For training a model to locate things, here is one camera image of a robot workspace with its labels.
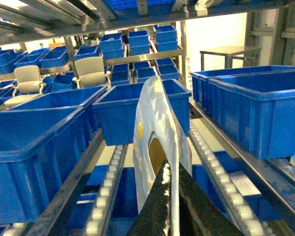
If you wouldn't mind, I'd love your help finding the flower gift bag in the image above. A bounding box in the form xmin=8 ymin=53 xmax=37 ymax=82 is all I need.
xmin=132 ymin=75 xmax=193 ymax=216

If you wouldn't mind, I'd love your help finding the blue bin on left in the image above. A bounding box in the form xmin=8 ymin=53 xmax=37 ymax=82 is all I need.
xmin=0 ymin=107 xmax=87 ymax=224

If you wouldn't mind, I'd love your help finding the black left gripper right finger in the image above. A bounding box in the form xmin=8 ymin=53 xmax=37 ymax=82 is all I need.
xmin=179 ymin=165 xmax=243 ymax=236

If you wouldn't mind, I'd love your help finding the grey office chair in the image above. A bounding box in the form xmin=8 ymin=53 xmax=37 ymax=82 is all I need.
xmin=72 ymin=57 xmax=112 ymax=89
xmin=4 ymin=65 xmax=46 ymax=108

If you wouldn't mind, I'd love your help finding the grey office chair right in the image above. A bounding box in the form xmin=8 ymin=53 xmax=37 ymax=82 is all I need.
xmin=72 ymin=57 xmax=112 ymax=89

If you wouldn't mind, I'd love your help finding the grey office chair left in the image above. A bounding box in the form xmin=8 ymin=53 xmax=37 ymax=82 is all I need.
xmin=4 ymin=65 xmax=46 ymax=108

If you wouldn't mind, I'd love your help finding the large blue plastic bin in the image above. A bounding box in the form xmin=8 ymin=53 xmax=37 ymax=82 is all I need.
xmin=209 ymin=70 xmax=295 ymax=159

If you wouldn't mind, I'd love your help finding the white roller track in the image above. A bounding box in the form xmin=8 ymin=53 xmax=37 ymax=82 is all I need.
xmin=189 ymin=122 xmax=274 ymax=236

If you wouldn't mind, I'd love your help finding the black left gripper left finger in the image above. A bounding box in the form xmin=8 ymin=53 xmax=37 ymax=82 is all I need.
xmin=127 ymin=160 xmax=171 ymax=236

